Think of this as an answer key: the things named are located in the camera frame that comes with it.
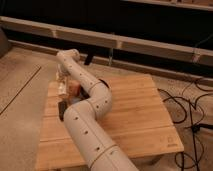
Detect clear plastic bottle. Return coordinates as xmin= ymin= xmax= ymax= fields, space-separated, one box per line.
xmin=58 ymin=78 xmax=68 ymax=99

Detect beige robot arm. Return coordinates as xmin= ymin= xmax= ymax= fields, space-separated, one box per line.
xmin=57 ymin=49 xmax=139 ymax=171

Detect black rectangular remote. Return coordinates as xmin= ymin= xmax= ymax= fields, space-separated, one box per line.
xmin=58 ymin=101 xmax=67 ymax=121

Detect black bowl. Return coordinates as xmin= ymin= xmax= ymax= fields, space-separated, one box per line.
xmin=99 ymin=79 xmax=110 ymax=89

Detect wooden table board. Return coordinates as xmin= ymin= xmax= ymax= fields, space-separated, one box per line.
xmin=35 ymin=75 xmax=184 ymax=171

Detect white wooden rail frame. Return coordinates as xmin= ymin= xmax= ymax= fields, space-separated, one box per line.
xmin=0 ymin=16 xmax=213 ymax=67

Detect black floor cables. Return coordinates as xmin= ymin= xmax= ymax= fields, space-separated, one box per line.
xmin=157 ymin=77 xmax=213 ymax=171

